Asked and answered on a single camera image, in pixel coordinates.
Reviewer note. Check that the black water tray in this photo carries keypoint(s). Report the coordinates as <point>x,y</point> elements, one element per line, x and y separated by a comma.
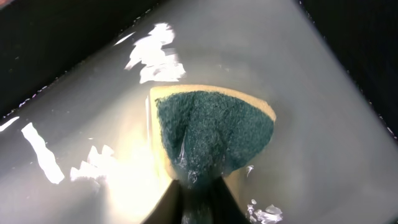
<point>76,133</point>

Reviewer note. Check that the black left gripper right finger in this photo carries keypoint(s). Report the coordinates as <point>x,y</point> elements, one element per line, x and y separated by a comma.
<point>224,208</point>

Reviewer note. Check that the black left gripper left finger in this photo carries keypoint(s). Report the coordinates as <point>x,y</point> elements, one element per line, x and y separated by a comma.
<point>169,208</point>

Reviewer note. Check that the green and yellow sponge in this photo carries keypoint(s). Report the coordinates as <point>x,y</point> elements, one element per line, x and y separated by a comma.
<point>201,132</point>

